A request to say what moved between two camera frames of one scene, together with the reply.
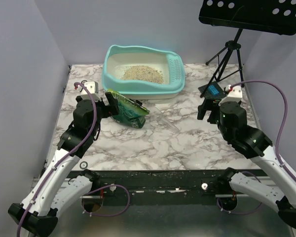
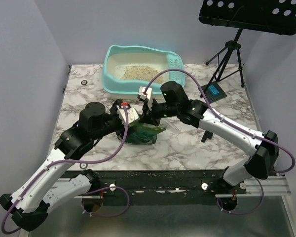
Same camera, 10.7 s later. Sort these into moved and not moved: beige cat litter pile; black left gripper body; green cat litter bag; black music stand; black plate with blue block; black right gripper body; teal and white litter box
Moved: black left gripper body; green cat litter bag; black right gripper body
Not moved: black music stand; teal and white litter box; black plate with blue block; beige cat litter pile
